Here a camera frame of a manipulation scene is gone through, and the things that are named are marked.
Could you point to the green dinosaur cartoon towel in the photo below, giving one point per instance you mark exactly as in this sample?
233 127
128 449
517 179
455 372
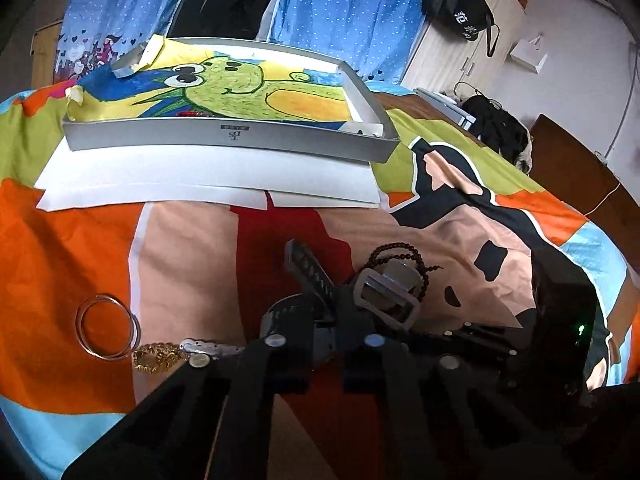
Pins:
172 79

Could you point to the black strap smart watch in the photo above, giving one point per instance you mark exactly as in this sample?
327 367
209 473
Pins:
315 317

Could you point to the white paper bag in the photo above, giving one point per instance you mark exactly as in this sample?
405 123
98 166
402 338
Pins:
530 53

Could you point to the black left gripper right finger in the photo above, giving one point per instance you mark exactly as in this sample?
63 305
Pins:
435 397

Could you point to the wooden cabinet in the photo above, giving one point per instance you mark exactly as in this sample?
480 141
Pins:
43 52

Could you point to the white storage box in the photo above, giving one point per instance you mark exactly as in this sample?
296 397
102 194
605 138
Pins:
447 107

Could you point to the blue dotted curtain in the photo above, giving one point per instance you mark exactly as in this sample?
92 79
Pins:
98 32
374 37

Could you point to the white wardrobe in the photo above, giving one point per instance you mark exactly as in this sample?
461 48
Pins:
442 62

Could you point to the silver bangle rings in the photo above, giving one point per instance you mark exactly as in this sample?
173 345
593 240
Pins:
106 327

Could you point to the black clothes pile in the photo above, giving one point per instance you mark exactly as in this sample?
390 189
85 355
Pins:
500 131

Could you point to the black drawstring bag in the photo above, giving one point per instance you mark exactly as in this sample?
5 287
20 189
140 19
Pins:
466 18

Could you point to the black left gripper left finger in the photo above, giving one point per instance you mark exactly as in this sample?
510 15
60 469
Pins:
204 422

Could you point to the right blue dotted curtain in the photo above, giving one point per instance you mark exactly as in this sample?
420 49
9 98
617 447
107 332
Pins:
374 37

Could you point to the left blue dotted curtain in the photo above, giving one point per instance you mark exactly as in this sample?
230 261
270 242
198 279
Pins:
98 32

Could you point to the colourful cartoon bed sheet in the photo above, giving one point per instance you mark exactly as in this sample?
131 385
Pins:
205 270

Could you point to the grey shallow cardboard box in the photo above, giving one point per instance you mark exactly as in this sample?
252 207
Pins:
369 137

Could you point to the brown wooden headboard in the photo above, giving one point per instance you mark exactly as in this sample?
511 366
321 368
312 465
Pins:
573 174

